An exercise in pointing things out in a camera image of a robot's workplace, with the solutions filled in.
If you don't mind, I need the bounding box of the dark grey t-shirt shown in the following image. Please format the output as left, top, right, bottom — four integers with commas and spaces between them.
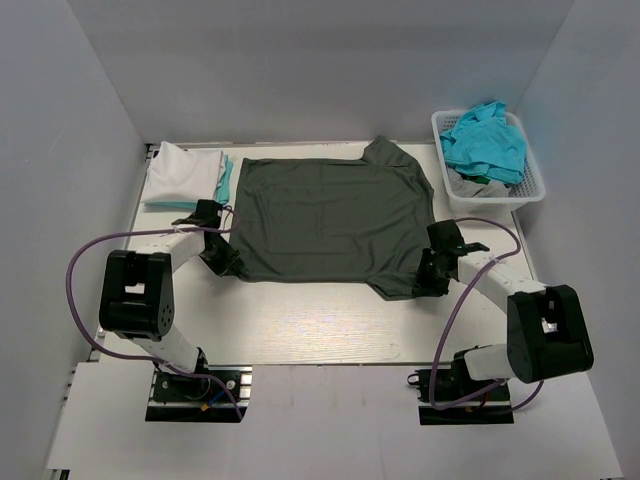
230, 137, 435, 300

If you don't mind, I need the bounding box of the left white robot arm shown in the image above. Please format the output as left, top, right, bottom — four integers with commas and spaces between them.
99, 231, 243, 399

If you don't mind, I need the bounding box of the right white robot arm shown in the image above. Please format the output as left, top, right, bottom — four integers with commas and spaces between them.
415, 243, 595, 402

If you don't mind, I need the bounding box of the folded teal t-shirt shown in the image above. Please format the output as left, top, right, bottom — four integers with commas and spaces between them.
145, 152, 234, 209

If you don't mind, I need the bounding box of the crumpled grey t-shirt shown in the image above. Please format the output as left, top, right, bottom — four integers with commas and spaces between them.
447, 168, 511, 198

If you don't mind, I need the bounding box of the folded white t-shirt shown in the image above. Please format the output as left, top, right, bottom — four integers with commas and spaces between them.
141, 141, 224, 204

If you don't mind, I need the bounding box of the green garment in basket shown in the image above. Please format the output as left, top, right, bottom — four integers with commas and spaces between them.
460, 173, 489, 182

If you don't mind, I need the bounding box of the white plastic basket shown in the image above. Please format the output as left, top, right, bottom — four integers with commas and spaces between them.
431, 110, 546, 213

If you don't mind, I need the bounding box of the crumpled turquoise t-shirt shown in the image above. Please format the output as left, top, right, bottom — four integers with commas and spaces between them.
440, 101, 527, 185

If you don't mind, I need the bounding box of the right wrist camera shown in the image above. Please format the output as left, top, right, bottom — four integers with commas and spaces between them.
427, 220, 489, 257

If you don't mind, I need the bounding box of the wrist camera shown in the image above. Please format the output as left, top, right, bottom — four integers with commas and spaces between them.
427, 220, 489, 257
171, 199, 223, 229

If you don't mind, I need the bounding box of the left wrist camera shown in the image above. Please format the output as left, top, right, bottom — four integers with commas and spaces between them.
171, 199, 223, 229

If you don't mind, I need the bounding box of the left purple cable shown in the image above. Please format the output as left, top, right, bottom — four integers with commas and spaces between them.
66, 207, 244, 421

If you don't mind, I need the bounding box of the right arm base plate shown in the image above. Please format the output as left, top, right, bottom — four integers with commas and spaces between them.
407, 367, 514, 426

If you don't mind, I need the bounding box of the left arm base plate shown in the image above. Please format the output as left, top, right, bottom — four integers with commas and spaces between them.
145, 366, 253, 424

